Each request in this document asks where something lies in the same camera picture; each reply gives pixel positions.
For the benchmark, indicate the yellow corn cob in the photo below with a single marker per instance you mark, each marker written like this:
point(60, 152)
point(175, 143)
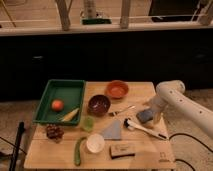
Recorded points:
point(70, 115)

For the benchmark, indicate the dark purple bowl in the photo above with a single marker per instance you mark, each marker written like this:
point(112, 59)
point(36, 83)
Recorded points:
point(98, 105)

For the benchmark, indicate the green plastic tray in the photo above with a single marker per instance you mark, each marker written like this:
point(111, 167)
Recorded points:
point(71, 92)

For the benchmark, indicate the brown yellow scrub sponge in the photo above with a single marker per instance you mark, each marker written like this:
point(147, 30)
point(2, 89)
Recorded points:
point(121, 150)

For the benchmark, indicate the blue grey sponge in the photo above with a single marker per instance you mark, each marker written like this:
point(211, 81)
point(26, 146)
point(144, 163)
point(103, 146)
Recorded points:
point(145, 115)

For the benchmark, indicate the black pole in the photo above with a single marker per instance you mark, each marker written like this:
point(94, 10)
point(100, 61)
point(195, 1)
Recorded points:
point(16, 148)

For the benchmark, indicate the orange red bowl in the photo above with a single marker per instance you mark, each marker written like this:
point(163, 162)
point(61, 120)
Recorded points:
point(116, 89)

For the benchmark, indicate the brown grape bunch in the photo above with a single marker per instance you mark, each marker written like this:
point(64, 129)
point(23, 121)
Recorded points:
point(54, 132)

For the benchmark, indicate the white dish brush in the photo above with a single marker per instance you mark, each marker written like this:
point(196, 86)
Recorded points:
point(128, 123)

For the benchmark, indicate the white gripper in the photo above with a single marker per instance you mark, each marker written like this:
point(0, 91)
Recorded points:
point(155, 109)

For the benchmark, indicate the green cucumber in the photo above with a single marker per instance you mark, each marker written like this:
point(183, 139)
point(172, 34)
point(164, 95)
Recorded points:
point(77, 156)

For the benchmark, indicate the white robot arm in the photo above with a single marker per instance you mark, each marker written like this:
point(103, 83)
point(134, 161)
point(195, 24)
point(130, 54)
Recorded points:
point(172, 93)

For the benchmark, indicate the grey folded cloth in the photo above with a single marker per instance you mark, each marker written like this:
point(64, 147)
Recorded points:
point(113, 131)

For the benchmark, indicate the green base stand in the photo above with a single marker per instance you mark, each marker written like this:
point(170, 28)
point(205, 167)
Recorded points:
point(94, 21)

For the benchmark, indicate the orange tomato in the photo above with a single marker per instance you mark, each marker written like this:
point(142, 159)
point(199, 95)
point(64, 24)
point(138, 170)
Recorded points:
point(57, 105)

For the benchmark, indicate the small green cup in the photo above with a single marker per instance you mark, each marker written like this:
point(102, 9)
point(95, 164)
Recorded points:
point(88, 123)

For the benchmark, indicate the white cup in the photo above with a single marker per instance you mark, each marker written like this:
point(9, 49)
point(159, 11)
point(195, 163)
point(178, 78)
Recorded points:
point(95, 143)

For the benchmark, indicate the metal fork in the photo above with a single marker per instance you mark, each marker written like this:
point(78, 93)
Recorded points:
point(120, 111)

